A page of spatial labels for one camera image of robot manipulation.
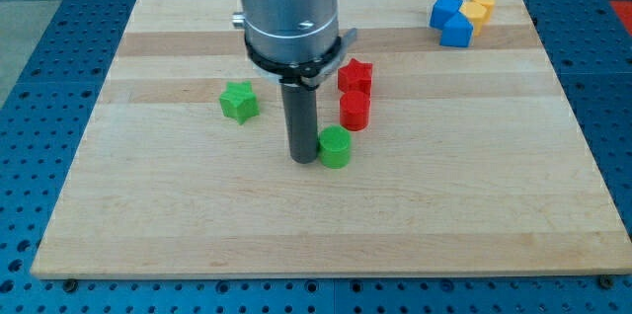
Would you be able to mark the red star block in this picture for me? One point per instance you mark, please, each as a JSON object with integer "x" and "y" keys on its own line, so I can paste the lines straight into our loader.
{"x": 355, "y": 76}

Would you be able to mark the green cylinder block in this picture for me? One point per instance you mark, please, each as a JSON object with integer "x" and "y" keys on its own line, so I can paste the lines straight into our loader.
{"x": 335, "y": 145}

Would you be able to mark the red cylinder block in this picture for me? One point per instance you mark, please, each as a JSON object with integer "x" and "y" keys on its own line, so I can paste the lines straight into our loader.
{"x": 354, "y": 110}

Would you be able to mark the green star block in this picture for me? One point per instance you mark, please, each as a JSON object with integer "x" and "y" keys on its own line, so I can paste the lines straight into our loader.
{"x": 238, "y": 101}

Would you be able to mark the blue pentagon block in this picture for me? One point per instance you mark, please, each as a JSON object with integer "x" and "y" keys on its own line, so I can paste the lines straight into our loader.
{"x": 457, "y": 31}

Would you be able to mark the blue cube block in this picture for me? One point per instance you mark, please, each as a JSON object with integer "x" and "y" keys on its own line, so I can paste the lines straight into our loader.
{"x": 442, "y": 11}

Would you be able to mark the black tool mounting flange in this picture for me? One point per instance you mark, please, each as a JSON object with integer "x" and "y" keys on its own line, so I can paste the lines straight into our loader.
{"x": 310, "y": 74}

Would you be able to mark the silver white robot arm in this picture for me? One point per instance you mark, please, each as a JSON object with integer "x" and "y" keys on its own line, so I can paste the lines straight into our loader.
{"x": 296, "y": 44}

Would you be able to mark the wooden board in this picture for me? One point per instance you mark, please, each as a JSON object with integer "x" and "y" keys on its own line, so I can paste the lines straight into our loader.
{"x": 472, "y": 164}

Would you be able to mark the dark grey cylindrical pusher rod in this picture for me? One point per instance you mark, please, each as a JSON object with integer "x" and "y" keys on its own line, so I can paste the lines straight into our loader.
{"x": 300, "y": 111}

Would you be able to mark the yellow hexagon block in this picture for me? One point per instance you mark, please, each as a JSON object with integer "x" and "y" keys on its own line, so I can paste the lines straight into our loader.
{"x": 476, "y": 14}

